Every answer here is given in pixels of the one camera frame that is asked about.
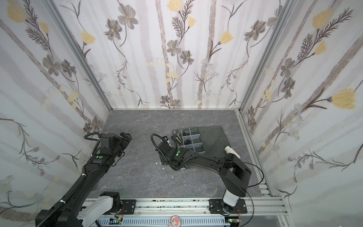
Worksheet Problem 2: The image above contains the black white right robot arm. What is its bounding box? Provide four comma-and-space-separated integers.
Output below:
150, 133, 264, 214

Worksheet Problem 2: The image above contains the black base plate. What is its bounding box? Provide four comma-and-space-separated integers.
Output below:
209, 199, 248, 215
112, 199, 136, 215

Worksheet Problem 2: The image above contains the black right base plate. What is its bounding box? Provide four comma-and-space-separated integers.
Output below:
209, 199, 248, 215

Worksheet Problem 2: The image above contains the pink figurine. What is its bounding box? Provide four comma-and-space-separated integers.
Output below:
168, 216, 182, 227

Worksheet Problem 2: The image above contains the white plastic bottle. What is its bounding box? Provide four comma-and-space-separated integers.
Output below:
224, 146, 241, 159

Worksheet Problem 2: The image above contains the green plastic organizer box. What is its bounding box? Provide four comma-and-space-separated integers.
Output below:
166, 126, 230, 173

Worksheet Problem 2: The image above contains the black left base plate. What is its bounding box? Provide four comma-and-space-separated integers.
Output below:
112, 199, 136, 215

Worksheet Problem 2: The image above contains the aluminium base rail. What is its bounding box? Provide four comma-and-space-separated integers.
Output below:
82, 197, 293, 227

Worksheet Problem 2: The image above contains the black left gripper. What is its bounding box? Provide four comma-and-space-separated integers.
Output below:
111, 132, 132, 159

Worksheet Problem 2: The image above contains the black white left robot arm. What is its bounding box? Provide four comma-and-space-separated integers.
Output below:
36, 132, 132, 227

